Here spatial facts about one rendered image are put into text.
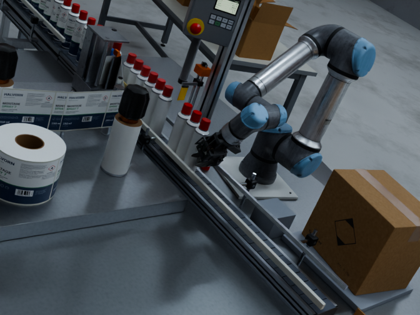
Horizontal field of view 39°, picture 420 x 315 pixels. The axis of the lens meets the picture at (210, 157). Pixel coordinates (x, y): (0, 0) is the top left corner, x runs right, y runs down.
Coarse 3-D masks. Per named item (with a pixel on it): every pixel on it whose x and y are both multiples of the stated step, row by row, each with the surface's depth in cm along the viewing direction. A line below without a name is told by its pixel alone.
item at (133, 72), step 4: (136, 60) 228; (140, 60) 229; (136, 64) 228; (140, 64) 228; (132, 68) 230; (136, 68) 228; (140, 68) 229; (132, 72) 228; (136, 72) 228; (128, 76) 231; (132, 76) 229; (136, 76) 229; (128, 80) 231; (132, 80) 230
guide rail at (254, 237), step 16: (144, 128) 222; (160, 144) 215; (176, 160) 209; (192, 176) 203; (208, 192) 197; (224, 208) 192; (240, 224) 187; (256, 240) 182; (272, 256) 177; (288, 272) 173; (304, 288) 169; (320, 304) 165
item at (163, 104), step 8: (168, 88) 215; (160, 96) 217; (168, 96) 216; (160, 104) 217; (168, 104) 217; (160, 112) 218; (152, 120) 221; (160, 120) 220; (152, 128) 221; (160, 128) 222
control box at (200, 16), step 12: (192, 0) 203; (204, 0) 201; (240, 0) 201; (192, 12) 203; (204, 12) 203; (216, 12) 203; (204, 24) 205; (192, 36) 208; (204, 36) 207; (216, 36) 207; (228, 36) 207
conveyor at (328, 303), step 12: (72, 60) 260; (144, 132) 224; (156, 144) 219; (168, 156) 215; (180, 168) 210; (192, 180) 206; (204, 180) 209; (204, 192) 202; (216, 192) 204; (216, 204) 198; (228, 204) 200; (228, 216) 194; (240, 216) 196; (240, 228) 190; (252, 228) 192; (264, 240) 189; (276, 252) 185; (288, 264) 182; (300, 276) 178; (312, 288) 175; (324, 300) 172
